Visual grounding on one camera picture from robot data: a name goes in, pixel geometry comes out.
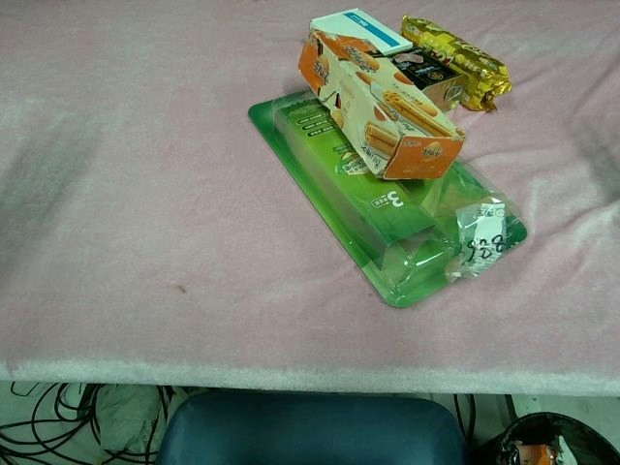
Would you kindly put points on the orange-yellow egg roll box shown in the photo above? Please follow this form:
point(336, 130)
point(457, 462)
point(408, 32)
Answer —
point(358, 92)

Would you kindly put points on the white and blue box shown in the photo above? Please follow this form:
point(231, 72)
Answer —
point(361, 23)

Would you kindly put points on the green blister pack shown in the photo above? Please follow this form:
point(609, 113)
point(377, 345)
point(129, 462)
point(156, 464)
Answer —
point(368, 218)

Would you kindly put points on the pink fleece blanket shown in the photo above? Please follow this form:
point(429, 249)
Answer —
point(121, 194)

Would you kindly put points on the black tin can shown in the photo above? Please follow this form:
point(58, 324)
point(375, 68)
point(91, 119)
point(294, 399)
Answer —
point(428, 73)

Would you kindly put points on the blue chair back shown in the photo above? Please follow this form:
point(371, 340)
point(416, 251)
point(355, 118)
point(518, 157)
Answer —
point(310, 431)

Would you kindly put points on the gold foil snack package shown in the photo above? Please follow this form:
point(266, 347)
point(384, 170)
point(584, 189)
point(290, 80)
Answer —
point(477, 60)

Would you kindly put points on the white crumpled cloth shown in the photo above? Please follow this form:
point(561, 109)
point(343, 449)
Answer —
point(123, 416)

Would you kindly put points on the orange wrapper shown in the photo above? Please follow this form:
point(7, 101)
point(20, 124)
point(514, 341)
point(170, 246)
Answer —
point(535, 455)

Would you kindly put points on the black trash bin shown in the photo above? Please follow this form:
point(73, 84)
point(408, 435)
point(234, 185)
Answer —
point(581, 436)

